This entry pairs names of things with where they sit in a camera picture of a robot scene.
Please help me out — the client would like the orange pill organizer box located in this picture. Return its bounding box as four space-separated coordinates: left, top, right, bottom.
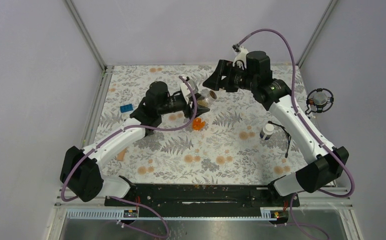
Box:
191 117 206 131

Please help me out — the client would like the aluminium frame rail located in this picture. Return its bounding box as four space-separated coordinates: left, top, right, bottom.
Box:
50 187 354 221

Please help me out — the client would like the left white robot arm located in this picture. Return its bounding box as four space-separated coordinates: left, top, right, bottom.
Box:
60 77 209 206

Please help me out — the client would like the blue toy brick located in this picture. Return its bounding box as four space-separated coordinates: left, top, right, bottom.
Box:
119 104 134 113

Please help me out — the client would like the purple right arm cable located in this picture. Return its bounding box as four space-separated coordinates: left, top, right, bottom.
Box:
232 28 356 239

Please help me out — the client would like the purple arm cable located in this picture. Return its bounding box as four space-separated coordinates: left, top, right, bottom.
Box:
60 75 198 239
232 28 356 239

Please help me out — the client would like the microphone on black stand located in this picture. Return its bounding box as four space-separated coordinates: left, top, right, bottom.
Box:
267 87 335 159

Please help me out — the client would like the tan wooden block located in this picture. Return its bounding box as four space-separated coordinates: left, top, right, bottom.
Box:
116 149 127 162

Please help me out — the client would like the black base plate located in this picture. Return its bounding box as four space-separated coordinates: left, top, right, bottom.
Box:
104 183 301 219

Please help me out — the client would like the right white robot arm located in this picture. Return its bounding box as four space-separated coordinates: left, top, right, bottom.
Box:
203 51 349 206

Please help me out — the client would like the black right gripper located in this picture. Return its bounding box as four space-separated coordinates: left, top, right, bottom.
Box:
202 59 257 93

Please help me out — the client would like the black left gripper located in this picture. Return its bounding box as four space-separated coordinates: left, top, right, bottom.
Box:
158 93 210 119

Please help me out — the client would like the floral patterned mat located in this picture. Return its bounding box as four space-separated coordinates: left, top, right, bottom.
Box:
95 65 306 185

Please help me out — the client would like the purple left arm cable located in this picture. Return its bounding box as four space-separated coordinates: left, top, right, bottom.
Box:
60 75 198 239

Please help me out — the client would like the clear pill bottle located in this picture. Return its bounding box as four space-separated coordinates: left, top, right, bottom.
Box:
198 90 217 108

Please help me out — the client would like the white blue pill bottle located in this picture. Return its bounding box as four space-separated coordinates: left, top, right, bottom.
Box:
260 123 275 141

